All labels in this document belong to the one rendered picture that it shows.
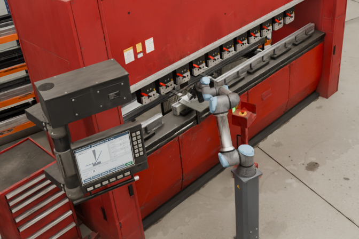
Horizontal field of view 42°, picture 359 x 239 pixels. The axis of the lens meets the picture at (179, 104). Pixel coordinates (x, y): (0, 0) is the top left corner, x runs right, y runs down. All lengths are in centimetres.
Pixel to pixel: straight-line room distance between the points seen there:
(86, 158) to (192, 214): 186
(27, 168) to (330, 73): 373
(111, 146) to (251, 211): 149
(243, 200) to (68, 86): 178
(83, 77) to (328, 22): 355
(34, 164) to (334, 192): 275
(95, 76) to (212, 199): 226
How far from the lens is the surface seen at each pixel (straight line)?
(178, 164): 432
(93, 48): 313
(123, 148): 294
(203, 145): 449
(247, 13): 457
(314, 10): 574
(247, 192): 376
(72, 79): 278
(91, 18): 307
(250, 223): 402
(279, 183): 480
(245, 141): 458
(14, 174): 381
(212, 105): 348
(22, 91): 545
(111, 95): 275
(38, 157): 390
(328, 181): 489
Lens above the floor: 321
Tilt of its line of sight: 32 degrees down
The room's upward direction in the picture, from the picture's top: 6 degrees counter-clockwise
